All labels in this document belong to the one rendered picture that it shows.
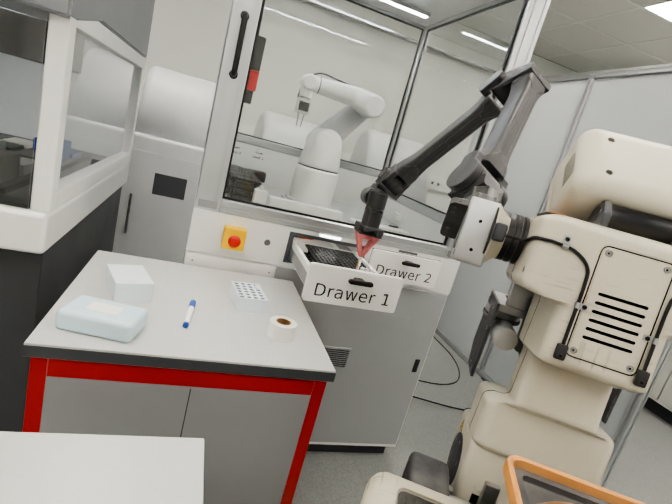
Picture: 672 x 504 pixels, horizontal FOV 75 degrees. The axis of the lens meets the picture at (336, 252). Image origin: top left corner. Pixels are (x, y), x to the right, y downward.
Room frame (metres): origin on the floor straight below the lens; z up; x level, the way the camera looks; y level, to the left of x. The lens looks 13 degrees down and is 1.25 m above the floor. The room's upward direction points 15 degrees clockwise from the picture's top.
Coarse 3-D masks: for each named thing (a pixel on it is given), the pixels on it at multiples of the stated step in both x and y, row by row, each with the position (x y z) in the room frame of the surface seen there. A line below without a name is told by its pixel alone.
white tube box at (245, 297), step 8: (232, 288) 1.17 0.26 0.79; (240, 288) 1.16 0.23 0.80; (248, 288) 1.18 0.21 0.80; (232, 296) 1.15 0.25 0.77; (240, 296) 1.11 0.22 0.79; (248, 296) 1.12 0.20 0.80; (256, 296) 1.13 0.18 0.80; (264, 296) 1.15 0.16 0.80; (240, 304) 1.09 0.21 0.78; (248, 304) 1.10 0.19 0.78; (256, 304) 1.11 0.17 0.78; (264, 304) 1.12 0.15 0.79; (264, 312) 1.12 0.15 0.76
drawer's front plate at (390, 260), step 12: (372, 252) 1.56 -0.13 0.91; (384, 252) 1.57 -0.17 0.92; (372, 264) 1.56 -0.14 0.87; (384, 264) 1.57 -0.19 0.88; (396, 264) 1.59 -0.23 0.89; (420, 264) 1.62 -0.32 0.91; (432, 264) 1.64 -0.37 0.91; (396, 276) 1.59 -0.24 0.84; (420, 276) 1.63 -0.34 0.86; (432, 276) 1.64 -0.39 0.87
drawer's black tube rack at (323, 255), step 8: (312, 248) 1.43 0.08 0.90; (320, 248) 1.46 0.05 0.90; (328, 248) 1.49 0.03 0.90; (312, 256) 1.44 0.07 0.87; (320, 256) 1.36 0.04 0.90; (328, 256) 1.38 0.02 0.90; (336, 256) 1.41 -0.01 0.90; (344, 256) 1.44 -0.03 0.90; (352, 256) 1.47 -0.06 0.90; (336, 264) 1.31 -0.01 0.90; (344, 264) 1.34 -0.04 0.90; (352, 264) 1.37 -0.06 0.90; (360, 264) 1.39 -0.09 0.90
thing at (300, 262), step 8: (296, 248) 1.41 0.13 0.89; (304, 248) 1.50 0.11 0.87; (296, 256) 1.38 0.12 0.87; (304, 256) 1.32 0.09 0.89; (296, 264) 1.35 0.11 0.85; (304, 264) 1.28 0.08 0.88; (368, 264) 1.45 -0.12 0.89; (304, 272) 1.25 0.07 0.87; (376, 272) 1.37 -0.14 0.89; (304, 280) 1.23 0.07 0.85
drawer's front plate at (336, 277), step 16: (320, 272) 1.16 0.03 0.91; (336, 272) 1.17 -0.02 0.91; (352, 272) 1.19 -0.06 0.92; (368, 272) 1.21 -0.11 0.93; (304, 288) 1.15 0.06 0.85; (320, 288) 1.16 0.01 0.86; (336, 288) 1.18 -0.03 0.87; (352, 288) 1.19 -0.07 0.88; (368, 288) 1.21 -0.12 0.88; (384, 288) 1.22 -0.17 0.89; (400, 288) 1.24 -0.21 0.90; (336, 304) 1.18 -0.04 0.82; (352, 304) 1.20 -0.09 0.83; (368, 304) 1.21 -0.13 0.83
